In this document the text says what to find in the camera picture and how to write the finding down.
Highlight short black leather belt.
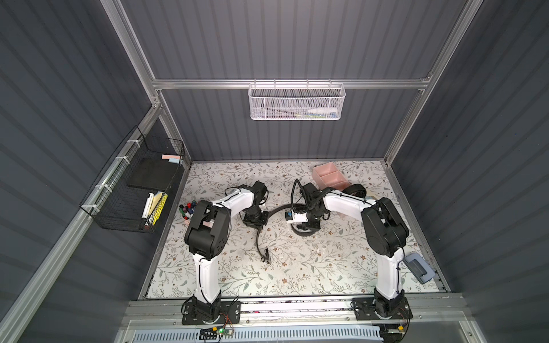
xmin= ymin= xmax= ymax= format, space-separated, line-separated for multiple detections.
xmin=254 ymin=203 xmax=320 ymax=264

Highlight long black leather belt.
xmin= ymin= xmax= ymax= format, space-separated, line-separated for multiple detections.
xmin=343 ymin=184 xmax=367 ymax=199

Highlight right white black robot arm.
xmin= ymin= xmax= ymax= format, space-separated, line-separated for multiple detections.
xmin=285 ymin=180 xmax=410 ymax=308

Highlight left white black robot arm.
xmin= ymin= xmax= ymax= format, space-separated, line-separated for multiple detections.
xmin=184 ymin=182 xmax=269 ymax=307

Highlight pink compartment storage tray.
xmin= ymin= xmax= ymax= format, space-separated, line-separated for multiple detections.
xmin=313 ymin=162 xmax=351 ymax=191

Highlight floral table mat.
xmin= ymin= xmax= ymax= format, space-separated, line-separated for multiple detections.
xmin=145 ymin=161 xmax=440 ymax=300

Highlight pink pen cup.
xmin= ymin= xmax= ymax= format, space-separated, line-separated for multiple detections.
xmin=178 ymin=200 xmax=197 ymax=220

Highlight pastel sticky notes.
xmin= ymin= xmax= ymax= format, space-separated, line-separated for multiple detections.
xmin=162 ymin=154 xmax=181 ymax=164

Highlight yellow highlighter pack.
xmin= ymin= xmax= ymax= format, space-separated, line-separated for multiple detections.
xmin=147 ymin=192 xmax=168 ymax=227

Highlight white marker in basket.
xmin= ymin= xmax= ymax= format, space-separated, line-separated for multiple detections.
xmin=141 ymin=193 xmax=154 ymax=219

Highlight black notebook in basket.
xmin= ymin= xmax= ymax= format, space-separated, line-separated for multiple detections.
xmin=127 ymin=158 xmax=179 ymax=191

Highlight grey blue stapler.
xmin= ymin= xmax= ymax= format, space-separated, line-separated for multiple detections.
xmin=403 ymin=253 xmax=435 ymax=284

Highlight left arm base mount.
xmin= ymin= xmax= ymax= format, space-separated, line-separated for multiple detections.
xmin=181 ymin=297 xmax=242 ymax=325

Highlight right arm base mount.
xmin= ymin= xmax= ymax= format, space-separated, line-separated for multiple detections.
xmin=350 ymin=297 xmax=413 ymax=321

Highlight white wire mesh basket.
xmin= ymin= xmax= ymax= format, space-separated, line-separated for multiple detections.
xmin=247 ymin=80 xmax=346 ymax=121

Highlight black wire wall basket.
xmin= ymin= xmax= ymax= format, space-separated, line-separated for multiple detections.
xmin=80 ymin=127 xmax=186 ymax=234

